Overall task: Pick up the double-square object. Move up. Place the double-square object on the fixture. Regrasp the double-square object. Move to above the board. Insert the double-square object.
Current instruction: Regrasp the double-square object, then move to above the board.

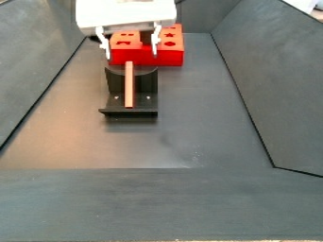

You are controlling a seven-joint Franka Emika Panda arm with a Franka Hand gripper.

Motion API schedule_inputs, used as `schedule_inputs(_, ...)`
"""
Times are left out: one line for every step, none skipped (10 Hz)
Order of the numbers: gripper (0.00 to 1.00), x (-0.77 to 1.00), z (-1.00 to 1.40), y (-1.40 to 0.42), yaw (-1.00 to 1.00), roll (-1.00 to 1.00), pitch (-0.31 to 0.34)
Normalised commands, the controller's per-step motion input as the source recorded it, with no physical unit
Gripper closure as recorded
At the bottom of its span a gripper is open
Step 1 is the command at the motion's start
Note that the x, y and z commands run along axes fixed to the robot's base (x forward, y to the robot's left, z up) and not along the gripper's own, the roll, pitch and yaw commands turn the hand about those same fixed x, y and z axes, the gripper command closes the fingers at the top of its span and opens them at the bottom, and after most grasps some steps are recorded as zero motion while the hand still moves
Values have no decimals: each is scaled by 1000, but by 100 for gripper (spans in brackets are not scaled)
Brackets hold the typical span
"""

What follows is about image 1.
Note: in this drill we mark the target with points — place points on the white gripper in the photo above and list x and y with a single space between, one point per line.
107 16

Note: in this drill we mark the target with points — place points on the red double-square block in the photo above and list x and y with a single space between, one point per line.
129 85

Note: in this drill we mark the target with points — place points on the red shape-sorting board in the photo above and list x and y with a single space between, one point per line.
127 48

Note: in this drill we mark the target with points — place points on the black curved holder stand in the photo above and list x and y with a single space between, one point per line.
145 104

